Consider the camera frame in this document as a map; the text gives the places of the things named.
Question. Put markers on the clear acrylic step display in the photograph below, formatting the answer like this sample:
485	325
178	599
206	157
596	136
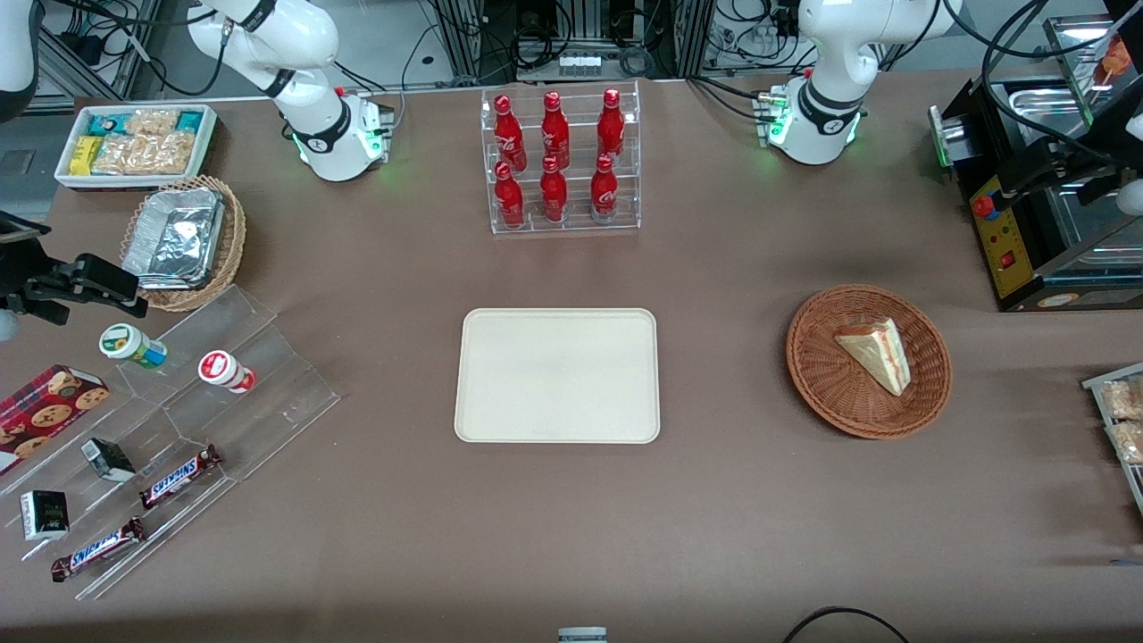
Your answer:
268	393

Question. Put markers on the grey snack display tray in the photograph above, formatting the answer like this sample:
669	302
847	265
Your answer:
1134	491

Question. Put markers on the clear acrylic bottle rack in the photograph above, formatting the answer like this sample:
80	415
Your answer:
576	192

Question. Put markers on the cream rectangular serving tray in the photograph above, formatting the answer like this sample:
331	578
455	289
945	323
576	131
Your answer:
556	375

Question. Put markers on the small black white box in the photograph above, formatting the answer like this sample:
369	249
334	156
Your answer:
45	515
107	459

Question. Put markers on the clear cracker snack pack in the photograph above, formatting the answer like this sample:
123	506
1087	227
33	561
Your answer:
1129	442
1123	399

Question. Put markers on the white power strip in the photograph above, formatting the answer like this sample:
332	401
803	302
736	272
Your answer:
580	64

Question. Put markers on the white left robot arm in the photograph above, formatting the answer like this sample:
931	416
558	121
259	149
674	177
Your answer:
835	54

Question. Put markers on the red cola bottle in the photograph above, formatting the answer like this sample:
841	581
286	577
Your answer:
509	201
554	196
604	192
509	136
554	134
611	129

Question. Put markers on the triangular sandwich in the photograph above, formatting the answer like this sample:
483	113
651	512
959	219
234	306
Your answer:
875	354

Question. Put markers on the green label yogurt cup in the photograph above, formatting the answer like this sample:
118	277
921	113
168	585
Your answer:
129	344

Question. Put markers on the steel food pan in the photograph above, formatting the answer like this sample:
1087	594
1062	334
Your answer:
1076	228
1040	103

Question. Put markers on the yellow snack pack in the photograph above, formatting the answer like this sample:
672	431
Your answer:
86	154

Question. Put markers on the red plaid cookie box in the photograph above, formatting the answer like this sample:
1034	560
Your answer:
45	415

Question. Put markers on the brown round wicker basket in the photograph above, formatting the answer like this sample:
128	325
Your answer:
839	393

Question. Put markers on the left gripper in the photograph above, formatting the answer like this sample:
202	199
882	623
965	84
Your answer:
1104	127

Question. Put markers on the snickers chocolate bar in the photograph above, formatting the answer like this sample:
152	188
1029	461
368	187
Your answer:
179	477
98	548

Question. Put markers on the teal snack pack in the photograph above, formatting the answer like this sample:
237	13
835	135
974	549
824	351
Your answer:
107	123
189	121

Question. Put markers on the grey device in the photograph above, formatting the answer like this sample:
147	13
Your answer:
582	635

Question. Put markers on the black food warmer cabinet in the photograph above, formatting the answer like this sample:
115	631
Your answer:
1005	246

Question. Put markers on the clear rice cracker pack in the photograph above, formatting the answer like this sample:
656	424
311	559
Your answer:
152	121
143	154

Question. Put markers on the aluminium foil tray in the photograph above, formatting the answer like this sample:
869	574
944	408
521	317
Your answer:
174	237

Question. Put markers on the red label yogurt cup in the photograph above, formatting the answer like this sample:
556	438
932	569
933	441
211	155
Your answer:
223	369

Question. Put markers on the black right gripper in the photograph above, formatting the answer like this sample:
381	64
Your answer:
25	275

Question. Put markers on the light wicker basket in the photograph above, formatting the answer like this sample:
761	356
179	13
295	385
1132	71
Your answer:
234	241

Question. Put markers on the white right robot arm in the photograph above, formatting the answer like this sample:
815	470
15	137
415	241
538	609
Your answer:
299	45

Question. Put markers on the white plastic snack bin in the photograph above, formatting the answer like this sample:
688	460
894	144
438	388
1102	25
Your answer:
67	177

